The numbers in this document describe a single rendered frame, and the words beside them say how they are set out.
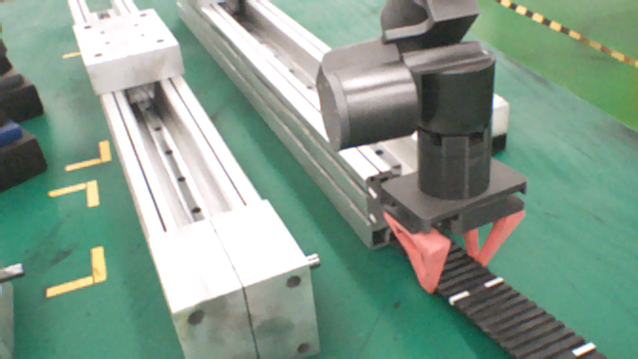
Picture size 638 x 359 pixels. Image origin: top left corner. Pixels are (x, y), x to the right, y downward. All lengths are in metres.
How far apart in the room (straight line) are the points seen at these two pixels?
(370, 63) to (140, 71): 0.40
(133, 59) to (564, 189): 0.51
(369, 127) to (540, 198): 0.29
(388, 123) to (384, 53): 0.05
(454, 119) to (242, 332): 0.22
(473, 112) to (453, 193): 0.07
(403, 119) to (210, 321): 0.19
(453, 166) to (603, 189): 0.26
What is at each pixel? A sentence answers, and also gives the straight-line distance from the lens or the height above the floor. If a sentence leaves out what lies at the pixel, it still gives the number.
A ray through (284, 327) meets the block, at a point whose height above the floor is 0.82.
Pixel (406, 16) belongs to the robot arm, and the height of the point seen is 1.01.
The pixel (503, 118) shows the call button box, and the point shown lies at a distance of 0.72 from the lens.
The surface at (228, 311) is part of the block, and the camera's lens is 0.45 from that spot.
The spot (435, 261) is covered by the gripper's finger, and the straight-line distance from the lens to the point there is 0.50.
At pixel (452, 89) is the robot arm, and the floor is 0.97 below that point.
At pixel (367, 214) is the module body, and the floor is 0.82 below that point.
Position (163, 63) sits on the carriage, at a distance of 0.79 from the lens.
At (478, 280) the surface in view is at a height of 0.79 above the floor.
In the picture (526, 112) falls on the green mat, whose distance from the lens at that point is 0.83.
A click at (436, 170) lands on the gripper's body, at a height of 0.91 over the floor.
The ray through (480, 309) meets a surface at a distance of 0.52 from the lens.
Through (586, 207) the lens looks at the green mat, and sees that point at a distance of 0.67.
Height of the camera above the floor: 1.17
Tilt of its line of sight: 34 degrees down
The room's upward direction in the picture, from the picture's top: 6 degrees counter-clockwise
